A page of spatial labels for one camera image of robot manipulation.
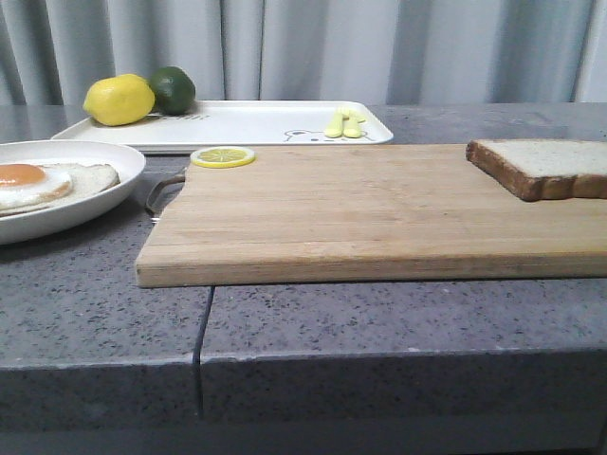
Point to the white round plate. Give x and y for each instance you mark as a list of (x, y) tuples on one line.
[(126, 161)]

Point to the fried egg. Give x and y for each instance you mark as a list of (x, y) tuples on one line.
[(25, 184)]

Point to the white bear tray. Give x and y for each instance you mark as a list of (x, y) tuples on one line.
[(233, 122)]

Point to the yellow plastic fork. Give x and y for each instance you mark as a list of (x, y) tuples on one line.
[(334, 128)]

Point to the wooden cutting board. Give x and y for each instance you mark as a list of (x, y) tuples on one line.
[(365, 213)]

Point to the lemon slice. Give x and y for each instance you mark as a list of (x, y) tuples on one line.
[(222, 157)]

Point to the yellow plastic knife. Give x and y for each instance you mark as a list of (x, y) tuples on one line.
[(352, 124)]

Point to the green lime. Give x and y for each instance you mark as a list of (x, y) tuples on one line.
[(174, 90)]

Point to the yellow lemon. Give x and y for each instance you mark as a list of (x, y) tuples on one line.
[(119, 100)]

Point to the grey curtain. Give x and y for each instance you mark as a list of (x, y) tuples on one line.
[(375, 52)]

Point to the metal board handle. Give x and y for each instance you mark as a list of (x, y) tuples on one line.
[(158, 199)]

